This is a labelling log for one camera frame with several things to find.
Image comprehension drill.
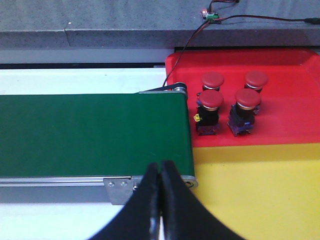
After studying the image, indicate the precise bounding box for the black tapered right gripper right finger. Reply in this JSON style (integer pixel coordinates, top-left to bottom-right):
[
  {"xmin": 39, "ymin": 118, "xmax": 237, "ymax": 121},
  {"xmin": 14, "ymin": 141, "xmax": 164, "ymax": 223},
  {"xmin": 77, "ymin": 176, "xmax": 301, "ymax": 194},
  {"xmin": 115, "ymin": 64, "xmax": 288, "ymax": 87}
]
[{"xmin": 160, "ymin": 160, "xmax": 243, "ymax": 240}]

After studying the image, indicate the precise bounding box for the black tapered right gripper left finger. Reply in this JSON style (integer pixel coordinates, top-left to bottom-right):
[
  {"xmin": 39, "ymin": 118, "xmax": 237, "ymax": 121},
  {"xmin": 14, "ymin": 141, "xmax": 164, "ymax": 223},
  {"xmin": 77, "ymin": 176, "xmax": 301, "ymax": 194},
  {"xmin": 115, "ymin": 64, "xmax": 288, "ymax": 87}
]
[{"xmin": 90, "ymin": 163, "xmax": 160, "ymax": 240}]

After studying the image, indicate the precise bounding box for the red mushroom emergency stop button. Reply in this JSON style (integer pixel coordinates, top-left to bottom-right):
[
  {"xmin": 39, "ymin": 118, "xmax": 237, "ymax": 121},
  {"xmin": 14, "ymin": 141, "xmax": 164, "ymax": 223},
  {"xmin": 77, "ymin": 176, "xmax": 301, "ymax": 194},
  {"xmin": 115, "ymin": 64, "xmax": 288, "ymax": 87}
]
[{"xmin": 201, "ymin": 71, "xmax": 225, "ymax": 91}]

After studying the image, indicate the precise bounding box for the yellow plastic tray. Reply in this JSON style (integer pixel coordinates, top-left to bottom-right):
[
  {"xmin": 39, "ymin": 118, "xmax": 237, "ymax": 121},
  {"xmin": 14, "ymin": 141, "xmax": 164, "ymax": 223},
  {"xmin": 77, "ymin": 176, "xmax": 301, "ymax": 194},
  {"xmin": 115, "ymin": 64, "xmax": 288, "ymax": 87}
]
[{"xmin": 193, "ymin": 143, "xmax": 320, "ymax": 240}]

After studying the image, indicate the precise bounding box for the green conveyor belt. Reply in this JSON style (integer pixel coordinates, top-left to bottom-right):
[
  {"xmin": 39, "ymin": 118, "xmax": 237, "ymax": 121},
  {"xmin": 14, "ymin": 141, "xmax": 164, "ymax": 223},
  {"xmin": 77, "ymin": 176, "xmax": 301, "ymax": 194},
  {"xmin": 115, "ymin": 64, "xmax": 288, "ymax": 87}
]
[{"xmin": 0, "ymin": 92, "xmax": 195, "ymax": 178}]

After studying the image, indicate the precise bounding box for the steel conveyor end roller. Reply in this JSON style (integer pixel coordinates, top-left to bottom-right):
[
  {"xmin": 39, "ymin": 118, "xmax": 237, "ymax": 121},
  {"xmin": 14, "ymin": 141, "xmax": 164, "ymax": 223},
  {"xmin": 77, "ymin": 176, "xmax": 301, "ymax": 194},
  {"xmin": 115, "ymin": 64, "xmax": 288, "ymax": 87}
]
[{"xmin": 173, "ymin": 82, "xmax": 188, "ymax": 97}]

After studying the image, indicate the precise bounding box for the black drive belt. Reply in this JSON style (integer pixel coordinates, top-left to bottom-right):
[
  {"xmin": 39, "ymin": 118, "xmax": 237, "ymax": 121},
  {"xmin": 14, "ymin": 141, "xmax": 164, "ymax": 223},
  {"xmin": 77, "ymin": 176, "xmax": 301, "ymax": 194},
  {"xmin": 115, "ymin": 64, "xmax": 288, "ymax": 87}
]
[{"xmin": 139, "ymin": 84, "xmax": 176, "ymax": 94}]

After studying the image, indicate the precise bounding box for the red plastic tray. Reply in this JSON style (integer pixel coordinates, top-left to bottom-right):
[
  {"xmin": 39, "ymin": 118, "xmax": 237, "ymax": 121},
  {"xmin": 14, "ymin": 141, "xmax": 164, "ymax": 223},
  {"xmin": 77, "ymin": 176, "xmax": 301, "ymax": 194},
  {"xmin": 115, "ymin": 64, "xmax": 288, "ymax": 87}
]
[{"xmin": 165, "ymin": 48, "xmax": 320, "ymax": 147}]

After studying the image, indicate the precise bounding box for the small lit circuit board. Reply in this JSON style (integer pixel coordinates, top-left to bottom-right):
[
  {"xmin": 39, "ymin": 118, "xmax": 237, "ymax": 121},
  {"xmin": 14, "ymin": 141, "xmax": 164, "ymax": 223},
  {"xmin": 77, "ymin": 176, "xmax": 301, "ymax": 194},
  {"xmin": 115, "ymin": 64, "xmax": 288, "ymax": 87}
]
[{"xmin": 200, "ymin": 8, "xmax": 222, "ymax": 24}]

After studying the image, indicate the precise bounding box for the steel conveyor support bracket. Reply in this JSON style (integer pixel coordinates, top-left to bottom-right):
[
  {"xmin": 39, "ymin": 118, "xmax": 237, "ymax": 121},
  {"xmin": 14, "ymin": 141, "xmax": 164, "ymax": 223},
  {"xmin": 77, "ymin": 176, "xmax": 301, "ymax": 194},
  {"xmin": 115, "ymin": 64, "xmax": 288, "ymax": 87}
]
[{"xmin": 103, "ymin": 176, "xmax": 136, "ymax": 205}]

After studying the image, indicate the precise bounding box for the aluminium conveyor side rail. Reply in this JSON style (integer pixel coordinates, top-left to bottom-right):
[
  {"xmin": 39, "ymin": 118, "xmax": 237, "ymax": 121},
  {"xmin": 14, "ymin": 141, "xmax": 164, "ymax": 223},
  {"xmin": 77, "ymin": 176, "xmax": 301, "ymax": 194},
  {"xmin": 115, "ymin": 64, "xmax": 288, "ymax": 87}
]
[{"xmin": 0, "ymin": 176, "xmax": 132, "ymax": 187}]

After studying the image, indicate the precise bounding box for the thin brown wire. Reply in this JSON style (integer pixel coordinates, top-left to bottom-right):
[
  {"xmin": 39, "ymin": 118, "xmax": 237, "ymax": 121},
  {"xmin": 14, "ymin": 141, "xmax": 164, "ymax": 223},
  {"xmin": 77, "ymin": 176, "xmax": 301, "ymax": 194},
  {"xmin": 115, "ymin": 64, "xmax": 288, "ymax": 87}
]
[{"xmin": 162, "ymin": 20, "xmax": 211, "ymax": 87}]

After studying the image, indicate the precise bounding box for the black red power cable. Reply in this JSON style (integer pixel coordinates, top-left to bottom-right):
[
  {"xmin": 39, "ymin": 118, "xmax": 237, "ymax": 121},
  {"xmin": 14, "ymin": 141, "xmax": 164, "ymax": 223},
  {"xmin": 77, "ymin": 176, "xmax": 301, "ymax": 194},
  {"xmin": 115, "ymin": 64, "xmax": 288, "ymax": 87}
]
[{"xmin": 219, "ymin": 14, "xmax": 320, "ymax": 25}]

